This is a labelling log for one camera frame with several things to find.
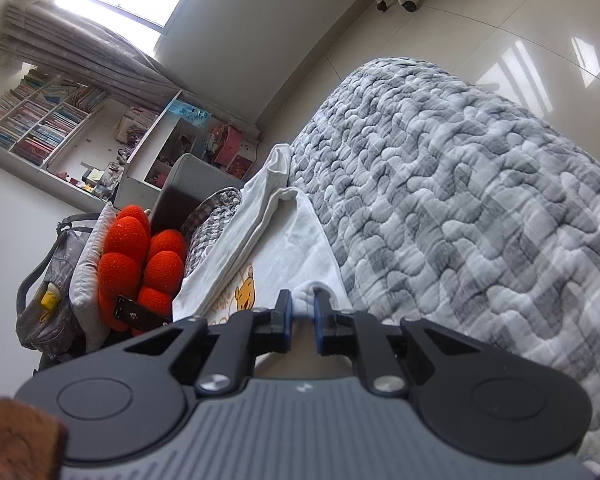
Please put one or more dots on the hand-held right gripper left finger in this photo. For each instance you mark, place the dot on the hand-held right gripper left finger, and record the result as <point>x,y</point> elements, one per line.
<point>287,317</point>

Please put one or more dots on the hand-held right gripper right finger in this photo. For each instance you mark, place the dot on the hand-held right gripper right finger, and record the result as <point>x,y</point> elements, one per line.
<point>320,320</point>

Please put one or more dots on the white printed t-shirt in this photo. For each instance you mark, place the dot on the white printed t-shirt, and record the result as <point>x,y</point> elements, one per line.
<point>290,240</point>

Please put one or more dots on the grey shoulder bag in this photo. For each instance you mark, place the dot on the grey shoulder bag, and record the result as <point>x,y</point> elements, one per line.
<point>35,320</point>

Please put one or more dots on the grey checked quilted mat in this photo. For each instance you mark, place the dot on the grey checked quilted mat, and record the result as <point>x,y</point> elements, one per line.
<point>210,230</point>

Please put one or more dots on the black smartphone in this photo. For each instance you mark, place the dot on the black smartphone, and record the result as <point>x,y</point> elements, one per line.
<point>135,315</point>

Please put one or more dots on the pink basket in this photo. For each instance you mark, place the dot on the pink basket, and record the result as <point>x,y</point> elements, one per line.
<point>235,152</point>

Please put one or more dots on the orange knot cushion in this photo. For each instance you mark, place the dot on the orange knot cushion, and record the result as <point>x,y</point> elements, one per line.
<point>125,240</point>

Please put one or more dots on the grey quilted blanket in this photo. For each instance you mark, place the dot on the grey quilted blanket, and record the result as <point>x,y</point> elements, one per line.
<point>455,200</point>

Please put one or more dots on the white desk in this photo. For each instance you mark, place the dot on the white desk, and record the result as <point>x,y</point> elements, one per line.
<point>140,182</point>

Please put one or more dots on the white ruffled pillow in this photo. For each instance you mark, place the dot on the white ruffled pillow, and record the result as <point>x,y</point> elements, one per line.
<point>87,270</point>

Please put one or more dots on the blue patterned cloth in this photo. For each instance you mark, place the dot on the blue patterned cloth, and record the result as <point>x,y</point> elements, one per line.
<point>187,111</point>

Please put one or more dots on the cluster of small desk items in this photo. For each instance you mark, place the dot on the cluster of small desk items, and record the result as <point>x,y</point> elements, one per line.
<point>95,180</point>

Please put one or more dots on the yellow bottle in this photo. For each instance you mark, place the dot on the yellow bottle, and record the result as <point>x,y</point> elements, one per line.
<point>50,299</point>

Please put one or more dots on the pile of picture books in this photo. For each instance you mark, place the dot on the pile of picture books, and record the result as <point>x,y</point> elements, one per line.
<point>135,125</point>

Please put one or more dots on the white bookshelf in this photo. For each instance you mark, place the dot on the white bookshelf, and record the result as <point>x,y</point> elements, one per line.
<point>70,160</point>

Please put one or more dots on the brown fuzzy cloth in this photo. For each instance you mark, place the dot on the brown fuzzy cloth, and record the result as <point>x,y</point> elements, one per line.
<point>20,440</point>

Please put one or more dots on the rows of books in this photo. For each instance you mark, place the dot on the rows of books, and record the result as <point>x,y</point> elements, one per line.
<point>35,130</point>

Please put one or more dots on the grey curtain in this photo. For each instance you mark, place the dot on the grey curtain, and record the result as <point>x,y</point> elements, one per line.
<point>90,55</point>

